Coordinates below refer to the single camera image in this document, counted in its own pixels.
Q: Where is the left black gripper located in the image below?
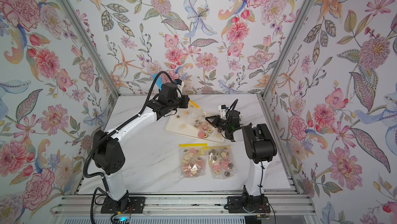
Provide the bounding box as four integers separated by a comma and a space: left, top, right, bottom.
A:
166, 94, 191, 111

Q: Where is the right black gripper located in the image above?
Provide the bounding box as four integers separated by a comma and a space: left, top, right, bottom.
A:
206, 116, 233, 132

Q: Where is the ziploc bag of cookies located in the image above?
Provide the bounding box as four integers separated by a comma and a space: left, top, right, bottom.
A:
207, 145, 236, 179
178, 143, 207, 178

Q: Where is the ziploc bag yellow duck print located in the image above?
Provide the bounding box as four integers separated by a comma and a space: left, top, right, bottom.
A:
182, 100, 208, 126

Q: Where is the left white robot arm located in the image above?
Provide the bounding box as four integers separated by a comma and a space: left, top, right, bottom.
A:
83, 80, 190, 202

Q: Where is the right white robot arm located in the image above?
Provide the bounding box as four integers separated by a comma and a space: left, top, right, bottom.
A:
205, 109, 277, 213

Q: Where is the pile of poured cookies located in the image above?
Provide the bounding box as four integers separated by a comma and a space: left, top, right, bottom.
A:
185, 122, 215, 139

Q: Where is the blue microphone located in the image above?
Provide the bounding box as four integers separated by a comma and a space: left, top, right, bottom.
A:
152, 73, 163, 89

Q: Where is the white rectangular tray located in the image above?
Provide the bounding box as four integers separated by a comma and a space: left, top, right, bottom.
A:
165, 109, 225, 144

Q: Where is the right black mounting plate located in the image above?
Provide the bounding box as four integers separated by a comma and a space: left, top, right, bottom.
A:
224, 195, 271, 215

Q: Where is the black mounting plate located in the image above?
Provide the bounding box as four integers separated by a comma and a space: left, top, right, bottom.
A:
100, 197, 146, 214
224, 195, 271, 215

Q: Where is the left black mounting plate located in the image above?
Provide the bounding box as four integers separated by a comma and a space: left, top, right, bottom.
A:
100, 197, 146, 214

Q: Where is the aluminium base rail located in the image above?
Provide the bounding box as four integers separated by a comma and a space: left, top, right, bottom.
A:
50, 191, 316, 216

